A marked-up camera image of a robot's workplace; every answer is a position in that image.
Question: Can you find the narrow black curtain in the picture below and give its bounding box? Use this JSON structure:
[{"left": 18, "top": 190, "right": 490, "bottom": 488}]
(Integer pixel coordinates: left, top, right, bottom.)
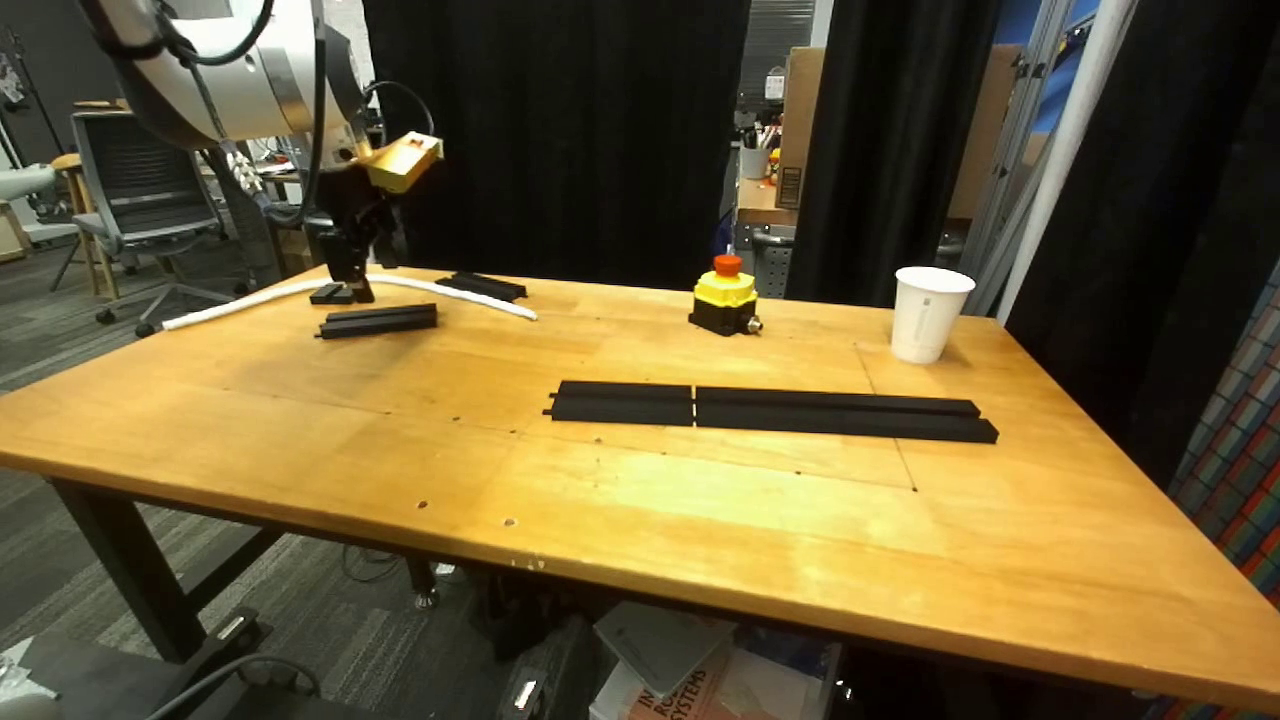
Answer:
[{"left": 786, "top": 0, "right": 1010, "bottom": 307}]

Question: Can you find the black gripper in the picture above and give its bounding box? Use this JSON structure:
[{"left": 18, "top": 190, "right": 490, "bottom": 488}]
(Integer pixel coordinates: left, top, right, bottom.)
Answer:
[{"left": 307, "top": 164, "right": 400, "bottom": 305}]

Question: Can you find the white slanted pole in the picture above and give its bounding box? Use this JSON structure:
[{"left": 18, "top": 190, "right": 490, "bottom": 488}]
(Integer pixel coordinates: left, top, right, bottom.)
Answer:
[{"left": 995, "top": 0, "right": 1141, "bottom": 327}]

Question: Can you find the brown cardboard box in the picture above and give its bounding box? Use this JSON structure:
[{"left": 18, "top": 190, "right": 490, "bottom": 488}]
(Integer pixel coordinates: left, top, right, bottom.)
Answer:
[{"left": 776, "top": 39, "right": 832, "bottom": 223}]

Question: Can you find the grey flat box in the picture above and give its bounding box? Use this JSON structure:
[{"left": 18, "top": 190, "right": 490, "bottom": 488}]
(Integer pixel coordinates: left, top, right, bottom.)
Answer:
[{"left": 591, "top": 600, "right": 740, "bottom": 697}]

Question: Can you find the black grooved track piece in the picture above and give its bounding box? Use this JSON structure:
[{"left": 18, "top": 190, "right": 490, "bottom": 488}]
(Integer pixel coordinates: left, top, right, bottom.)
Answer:
[
  {"left": 545, "top": 375, "right": 699, "bottom": 429},
  {"left": 315, "top": 299, "right": 446, "bottom": 343},
  {"left": 693, "top": 385, "right": 858, "bottom": 435},
  {"left": 840, "top": 392, "right": 1004, "bottom": 446},
  {"left": 434, "top": 266, "right": 531, "bottom": 305}
]

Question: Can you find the yellow green wrist box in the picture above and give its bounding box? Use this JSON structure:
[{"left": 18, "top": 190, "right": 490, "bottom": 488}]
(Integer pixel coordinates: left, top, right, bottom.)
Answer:
[{"left": 365, "top": 129, "right": 448, "bottom": 201}]

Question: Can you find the black bag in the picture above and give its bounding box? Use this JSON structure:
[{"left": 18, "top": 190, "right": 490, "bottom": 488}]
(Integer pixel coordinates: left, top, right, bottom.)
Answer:
[{"left": 491, "top": 611, "right": 619, "bottom": 720}]

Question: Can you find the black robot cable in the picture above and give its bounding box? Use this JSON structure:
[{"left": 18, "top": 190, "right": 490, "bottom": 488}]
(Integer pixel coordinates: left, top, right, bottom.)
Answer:
[{"left": 75, "top": 0, "right": 446, "bottom": 175}]

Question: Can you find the black seat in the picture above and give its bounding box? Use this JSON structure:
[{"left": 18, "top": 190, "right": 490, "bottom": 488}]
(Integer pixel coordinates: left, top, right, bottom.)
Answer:
[{"left": 0, "top": 623, "right": 325, "bottom": 720}]

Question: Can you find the wide black curtain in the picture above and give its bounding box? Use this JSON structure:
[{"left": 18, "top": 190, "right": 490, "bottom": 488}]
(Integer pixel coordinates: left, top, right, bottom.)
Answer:
[{"left": 359, "top": 0, "right": 751, "bottom": 289}]

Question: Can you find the yellow red emergency stop button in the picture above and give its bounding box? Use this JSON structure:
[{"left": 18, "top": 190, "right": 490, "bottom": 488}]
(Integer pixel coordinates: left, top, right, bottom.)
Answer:
[{"left": 683, "top": 249, "right": 769, "bottom": 339}]

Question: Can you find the multicoloured patterned backdrop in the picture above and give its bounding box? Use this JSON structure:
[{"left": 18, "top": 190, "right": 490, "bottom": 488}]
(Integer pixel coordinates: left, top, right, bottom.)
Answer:
[{"left": 1177, "top": 254, "right": 1280, "bottom": 594}]

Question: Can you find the white curved plastic tube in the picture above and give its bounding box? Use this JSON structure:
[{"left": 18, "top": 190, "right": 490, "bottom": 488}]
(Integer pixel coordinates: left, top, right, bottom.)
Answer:
[{"left": 138, "top": 266, "right": 540, "bottom": 339}]

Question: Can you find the black table leg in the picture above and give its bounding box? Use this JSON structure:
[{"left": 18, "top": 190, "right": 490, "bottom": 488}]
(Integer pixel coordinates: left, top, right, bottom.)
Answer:
[{"left": 50, "top": 475, "right": 291, "bottom": 666}]

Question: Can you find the black curtain beside patterned backdrop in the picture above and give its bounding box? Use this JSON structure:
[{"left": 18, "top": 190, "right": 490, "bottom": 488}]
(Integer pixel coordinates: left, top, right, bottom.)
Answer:
[{"left": 1004, "top": 0, "right": 1280, "bottom": 492}]

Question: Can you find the grey office chair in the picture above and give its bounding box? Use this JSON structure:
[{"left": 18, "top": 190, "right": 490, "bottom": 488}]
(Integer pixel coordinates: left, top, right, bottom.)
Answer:
[{"left": 69, "top": 109, "right": 245, "bottom": 333}]

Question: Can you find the white paper cup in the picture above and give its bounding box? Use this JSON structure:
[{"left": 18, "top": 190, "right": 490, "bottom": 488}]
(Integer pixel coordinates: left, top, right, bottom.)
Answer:
[{"left": 890, "top": 260, "right": 979, "bottom": 369}]

